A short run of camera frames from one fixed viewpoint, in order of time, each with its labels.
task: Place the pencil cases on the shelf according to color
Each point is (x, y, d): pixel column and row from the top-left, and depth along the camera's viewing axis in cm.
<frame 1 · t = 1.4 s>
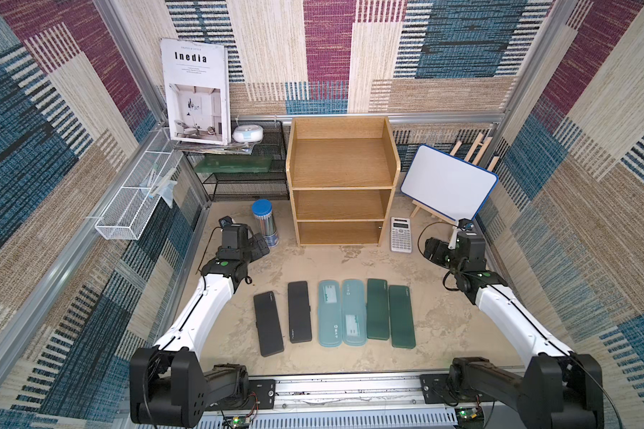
left hand: (248, 243, 86), fingers open
right hand: (439, 240, 86), fingers open
wooden three-tier shelf: (341, 172, 87), point 32 cm above the table
green tray on rack: (234, 164, 100), point 26 cm above the table
blue-lid metal canister: (262, 210, 92), point 21 cm above the table
white calculator: (401, 234, 108), point 2 cm above the table
blue-framed whiteboard: (447, 184, 94), point 25 cm above the table
wooden easel: (435, 212, 107), point 9 cm above the table
black pencil case left: (266, 323, 87), on the table
black pencil case right: (299, 312, 89), point 2 cm above the table
light blue pencil case left: (329, 313, 89), on the table
light blue pencil case right: (353, 312, 89), on the table
dark green pencil case left: (377, 309, 89), point 2 cm above the table
dark green pencil case right: (402, 324, 85), point 3 cm above the table

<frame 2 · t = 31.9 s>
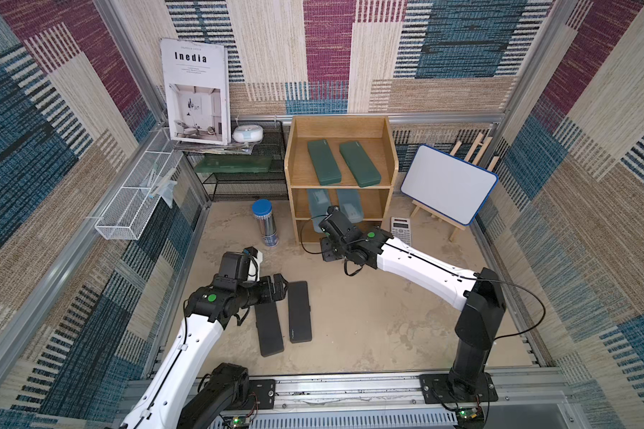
left hand: (274, 285, 77), fingers open
right hand: (328, 242, 83), fingers open
light blue pencil case left: (318, 202, 96), point 19 cm above the table
light blue pencil case right: (351, 205, 96), point 19 cm above the table
dark green pencil case left: (326, 170, 88), point 32 cm above the table
dark green pencil case right: (362, 168, 87), point 33 cm above the table
the other named things where they were.

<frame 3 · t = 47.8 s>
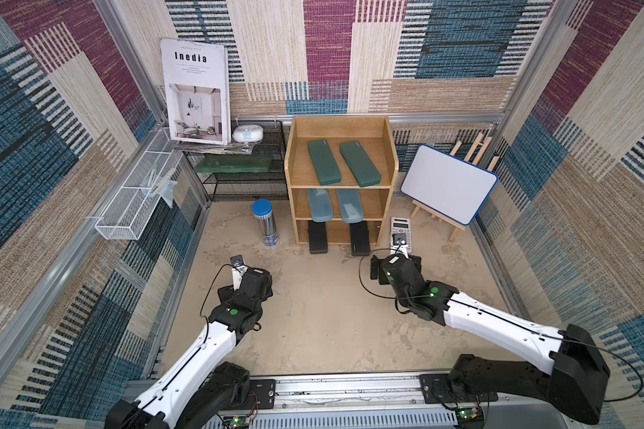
left hand: (247, 281, 83), fingers open
right hand: (387, 255, 81), fingers open
black pencil case left: (317, 237, 104), point 5 cm above the table
black pencil case right: (360, 239, 103), point 5 cm above the table
the other named things where they were.

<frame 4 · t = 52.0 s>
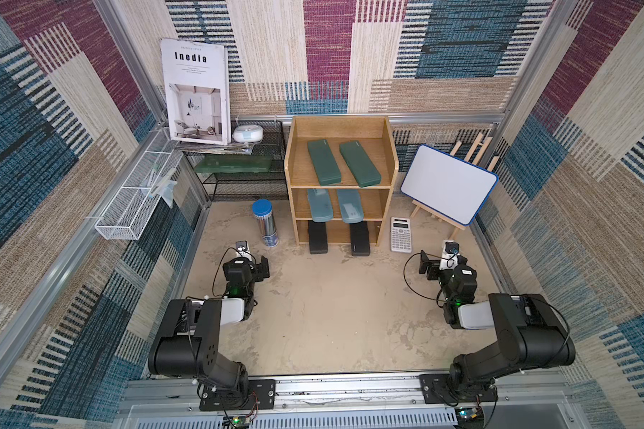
left hand: (247, 257, 94), fingers open
right hand: (439, 248, 91), fingers open
the named things where they were.

